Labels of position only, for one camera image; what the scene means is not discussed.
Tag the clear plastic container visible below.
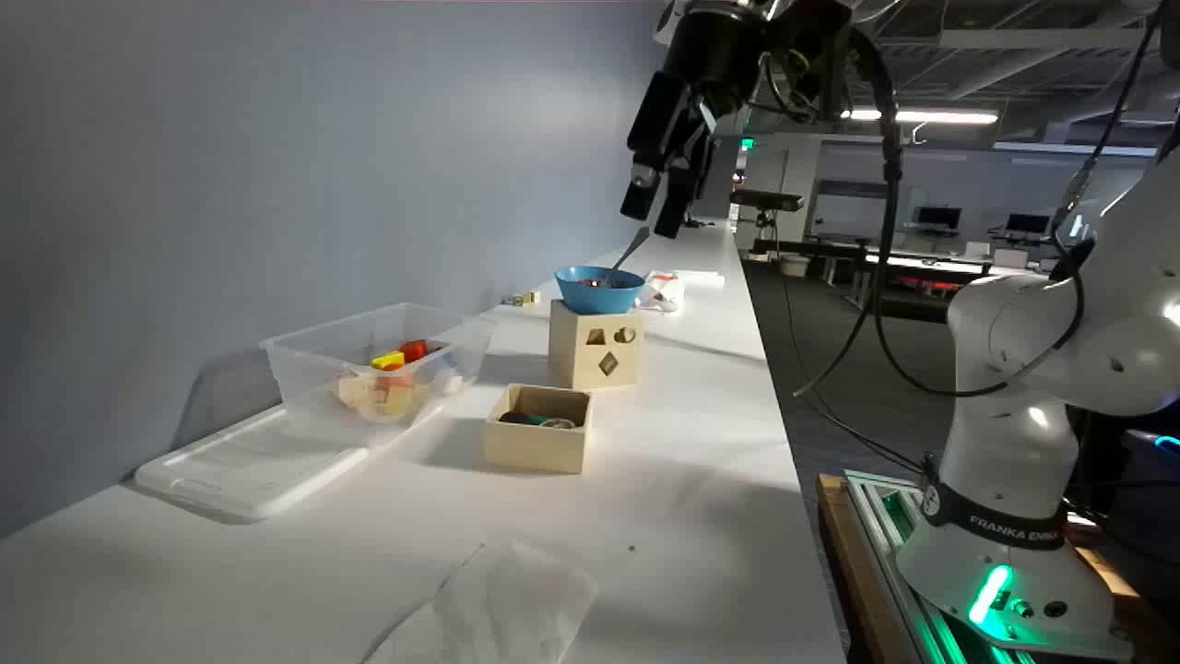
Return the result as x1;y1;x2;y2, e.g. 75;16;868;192
258;300;494;450

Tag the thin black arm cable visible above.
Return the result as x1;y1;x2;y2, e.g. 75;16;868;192
1049;12;1165;281

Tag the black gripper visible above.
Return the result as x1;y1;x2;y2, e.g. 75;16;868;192
616;6;770;240

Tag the wooden shape sorter cube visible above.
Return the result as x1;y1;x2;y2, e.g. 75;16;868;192
547;300;647;396

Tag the blue bowl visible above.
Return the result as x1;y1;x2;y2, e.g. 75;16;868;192
552;263;648;316

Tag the metal spoon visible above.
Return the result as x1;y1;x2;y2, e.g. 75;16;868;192
605;225;652;281

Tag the small open wooden box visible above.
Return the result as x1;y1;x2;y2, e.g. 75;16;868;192
478;385;596;479

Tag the ceiling light strip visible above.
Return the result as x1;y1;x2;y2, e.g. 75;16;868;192
842;106;1002;130

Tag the white packet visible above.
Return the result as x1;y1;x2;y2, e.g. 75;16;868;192
642;268;685;316

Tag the black camera cable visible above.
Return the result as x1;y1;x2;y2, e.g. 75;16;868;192
789;22;1092;401

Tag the clear plastic lid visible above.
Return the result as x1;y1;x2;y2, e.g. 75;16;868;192
129;401;371;522

